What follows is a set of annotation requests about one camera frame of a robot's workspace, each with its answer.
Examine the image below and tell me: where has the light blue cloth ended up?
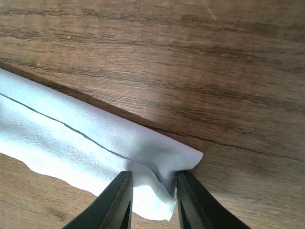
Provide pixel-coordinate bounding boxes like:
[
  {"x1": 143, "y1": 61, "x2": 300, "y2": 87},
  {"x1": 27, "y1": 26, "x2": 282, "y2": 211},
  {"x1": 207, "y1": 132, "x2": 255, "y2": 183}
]
[{"x1": 0, "y1": 70, "x2": 203, "y2": 220}]

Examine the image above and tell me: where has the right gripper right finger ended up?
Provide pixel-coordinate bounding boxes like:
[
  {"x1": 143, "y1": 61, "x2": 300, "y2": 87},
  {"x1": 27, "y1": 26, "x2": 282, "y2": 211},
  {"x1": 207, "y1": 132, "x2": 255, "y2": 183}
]
[{"x1": 177, "y1": 170, "x2": 249, "y2": 229}]

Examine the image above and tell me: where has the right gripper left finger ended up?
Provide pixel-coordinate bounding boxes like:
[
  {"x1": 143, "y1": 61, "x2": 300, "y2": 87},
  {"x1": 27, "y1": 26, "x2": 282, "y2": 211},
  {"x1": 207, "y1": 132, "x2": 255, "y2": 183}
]
[{"x1": 64, "y1": 171, "x2": 133, "y2": 229}]

